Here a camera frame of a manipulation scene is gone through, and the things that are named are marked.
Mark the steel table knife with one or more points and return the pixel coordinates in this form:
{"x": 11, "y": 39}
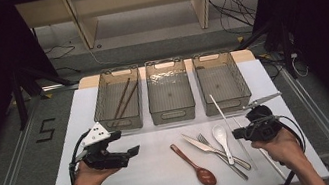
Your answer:
{"x": 200, "y": 144}

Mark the white ceramic spoon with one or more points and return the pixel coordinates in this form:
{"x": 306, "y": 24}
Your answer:
{"x": 219, "y": 134}

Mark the black tripod stand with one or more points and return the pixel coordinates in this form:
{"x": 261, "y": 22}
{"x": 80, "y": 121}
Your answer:
{"x": 20, "y": 103}
{"x": 287, "y": 51}

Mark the brown wooden spoon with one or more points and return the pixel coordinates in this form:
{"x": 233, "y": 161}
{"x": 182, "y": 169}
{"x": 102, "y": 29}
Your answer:
{"x": 205, "y": 176}

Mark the person's left hand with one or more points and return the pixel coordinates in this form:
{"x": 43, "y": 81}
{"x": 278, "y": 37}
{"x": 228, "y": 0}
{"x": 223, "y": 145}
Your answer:
{"x": 89, "y": 179}

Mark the steel fork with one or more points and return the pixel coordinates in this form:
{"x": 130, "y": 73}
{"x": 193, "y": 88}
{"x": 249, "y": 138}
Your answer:
{"x": 202, "y": 139}

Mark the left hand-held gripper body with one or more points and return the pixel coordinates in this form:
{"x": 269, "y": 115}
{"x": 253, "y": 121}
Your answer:
{"x": 95, "y": 136}

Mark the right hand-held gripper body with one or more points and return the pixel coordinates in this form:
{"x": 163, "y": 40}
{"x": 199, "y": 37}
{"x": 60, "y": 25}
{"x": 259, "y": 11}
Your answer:
{"x": 261, "y": 130}

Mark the clear plastic bin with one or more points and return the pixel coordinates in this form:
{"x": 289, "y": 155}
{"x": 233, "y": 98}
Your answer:
{"x": 169, "y": 95}
{"x": 219, "y": 76}
{"x": 117, "y": 95}

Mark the person's right hand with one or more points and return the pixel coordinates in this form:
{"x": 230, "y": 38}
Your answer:
{"x": 283, "y": 147}

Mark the short aluminium rail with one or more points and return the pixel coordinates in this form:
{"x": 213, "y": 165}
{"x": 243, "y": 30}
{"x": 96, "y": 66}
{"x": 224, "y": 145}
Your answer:
{"x": 60, "y": 87}

